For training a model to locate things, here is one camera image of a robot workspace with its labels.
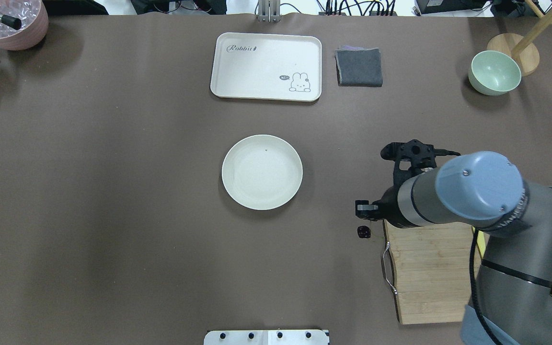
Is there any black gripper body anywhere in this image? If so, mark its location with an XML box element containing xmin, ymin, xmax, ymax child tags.
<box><xmin>372</xmin><ymin>186</ymin><xmax>401</xmax><ymax>223</ymax></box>

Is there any dark red cherry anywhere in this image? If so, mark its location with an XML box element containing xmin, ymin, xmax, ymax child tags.
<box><xmin>356</xmin><ymin>225</ymin><xmax>372</xmax><ymax>239</ymax></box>

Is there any cream round plate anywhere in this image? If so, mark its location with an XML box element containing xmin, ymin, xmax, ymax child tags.
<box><xmin>221</xmin><ymin>135</ymin><xmax>304</xmax><ymax>210</ymax></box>

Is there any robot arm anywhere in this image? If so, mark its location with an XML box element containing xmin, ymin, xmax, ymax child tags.
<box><xmin>356</xmin><ymin>151</ymin><xmax>552</xmax><ymax>345</ymax></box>

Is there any cream rabbit tray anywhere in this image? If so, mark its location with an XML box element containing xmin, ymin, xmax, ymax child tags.
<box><xmin>210</xmin><ymin>32</ymin><xmax>322</xmax><ymax>102</ymax></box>

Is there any wooden cutting board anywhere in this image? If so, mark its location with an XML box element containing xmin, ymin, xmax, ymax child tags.
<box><xmin>382</xmin><ymin>221</ymin><xmax>474</xmax><ymax>325</ymax></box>

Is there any yellow plastic knife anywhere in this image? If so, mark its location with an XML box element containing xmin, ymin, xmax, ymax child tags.
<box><xmin>472</xmin><ymin>227</ymin><xmax>487</xmax><ymax>258</ymax></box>

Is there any grey folded cloth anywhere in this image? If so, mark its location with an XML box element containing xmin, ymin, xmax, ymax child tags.
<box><xmin>335</xmin><ymin>46</ymin><xmax>383</xmax><ymax>87</ymax></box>

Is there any mint green bowl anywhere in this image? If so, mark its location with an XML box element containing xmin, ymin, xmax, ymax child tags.
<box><xmin>467</xmin><ymin>50</ymin><xmax>523</xmax><ymax>96</ymax></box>

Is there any wooden cup tree stand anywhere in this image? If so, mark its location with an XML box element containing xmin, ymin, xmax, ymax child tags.
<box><xmin>487</xmin><ymin>0</ymin><xmax>552</xmax><ymax>76</ymax></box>

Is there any pink bowl with ice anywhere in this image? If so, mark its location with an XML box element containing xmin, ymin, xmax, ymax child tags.
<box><xmin>0</xmin><ymin>0</ymin><xmax>49</xmax><ymax>51</ymax></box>

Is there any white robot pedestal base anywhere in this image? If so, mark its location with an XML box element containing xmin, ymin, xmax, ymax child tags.
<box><xmin>203</xmin><ymin>329</ymin><xmax>331</xmax><ymax>345</ymax></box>

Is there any aluminium frame post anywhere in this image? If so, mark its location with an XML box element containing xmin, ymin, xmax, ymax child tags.
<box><xmin>256</xmin><ymin>0</ymin><xmax>282</xmax><ymax>23</ymax></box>

